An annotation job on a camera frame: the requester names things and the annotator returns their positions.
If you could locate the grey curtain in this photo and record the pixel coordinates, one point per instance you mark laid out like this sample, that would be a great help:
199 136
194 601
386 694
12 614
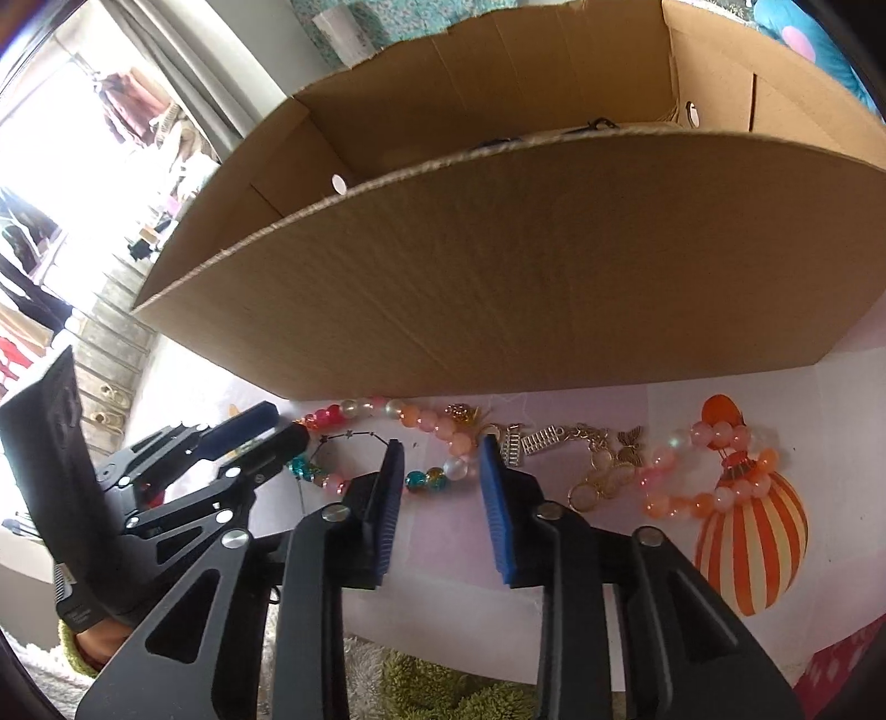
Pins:
201 90

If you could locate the pink printed blanket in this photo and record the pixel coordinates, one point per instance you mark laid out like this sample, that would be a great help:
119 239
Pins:
841 678

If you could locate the large cardboard box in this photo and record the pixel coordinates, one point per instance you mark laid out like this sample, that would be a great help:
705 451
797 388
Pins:
484 277

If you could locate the teal floral wall cloth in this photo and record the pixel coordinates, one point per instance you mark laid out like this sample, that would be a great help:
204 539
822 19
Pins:
415 14

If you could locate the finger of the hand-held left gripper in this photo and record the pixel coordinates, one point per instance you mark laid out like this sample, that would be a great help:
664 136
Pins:
246 422
277 450

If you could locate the rolled floral mat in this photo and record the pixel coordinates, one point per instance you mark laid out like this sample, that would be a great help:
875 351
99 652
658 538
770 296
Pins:
346 31

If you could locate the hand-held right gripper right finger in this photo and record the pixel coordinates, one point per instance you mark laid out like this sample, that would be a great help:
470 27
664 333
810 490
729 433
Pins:
497 519

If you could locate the pair of beige shoes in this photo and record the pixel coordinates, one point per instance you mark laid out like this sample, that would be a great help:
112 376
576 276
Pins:
111 400

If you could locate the green plush mat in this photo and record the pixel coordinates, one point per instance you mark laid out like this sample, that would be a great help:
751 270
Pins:
443 692

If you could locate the small silver ladder charm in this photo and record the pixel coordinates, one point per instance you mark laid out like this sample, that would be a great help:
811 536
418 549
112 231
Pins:
512 448

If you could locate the ornate gold charm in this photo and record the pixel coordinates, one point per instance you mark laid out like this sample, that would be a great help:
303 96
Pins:
460 415

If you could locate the orange striped balloon sticker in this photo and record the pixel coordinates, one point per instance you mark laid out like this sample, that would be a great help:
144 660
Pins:
751 547

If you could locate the hanging pink jacket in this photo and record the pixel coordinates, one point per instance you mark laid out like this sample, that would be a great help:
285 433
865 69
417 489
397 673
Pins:
128 104

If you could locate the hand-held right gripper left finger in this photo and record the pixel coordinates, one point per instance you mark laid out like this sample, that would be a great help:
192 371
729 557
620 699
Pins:
389 512

